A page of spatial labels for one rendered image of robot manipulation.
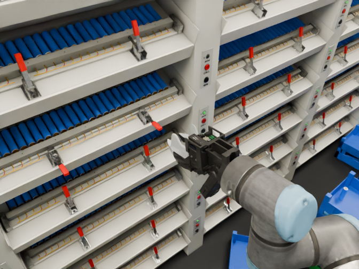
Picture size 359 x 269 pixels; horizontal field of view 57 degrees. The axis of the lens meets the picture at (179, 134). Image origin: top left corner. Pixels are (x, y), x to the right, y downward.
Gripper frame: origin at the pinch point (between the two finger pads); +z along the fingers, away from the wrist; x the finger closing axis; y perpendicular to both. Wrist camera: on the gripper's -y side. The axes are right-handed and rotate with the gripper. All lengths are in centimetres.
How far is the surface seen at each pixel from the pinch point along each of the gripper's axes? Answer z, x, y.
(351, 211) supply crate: -19, -65, -58
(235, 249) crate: 17, -37, -93
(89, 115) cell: 21.6, 13.0, 4.4
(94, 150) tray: 14.6, 16.5, -1.8
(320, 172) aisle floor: 22, -114, -93
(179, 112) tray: 14.7, -11.5, -2.7
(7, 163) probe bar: 18.1, 35.9, 2.8
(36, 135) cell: 22.0, 27.3, 4.8
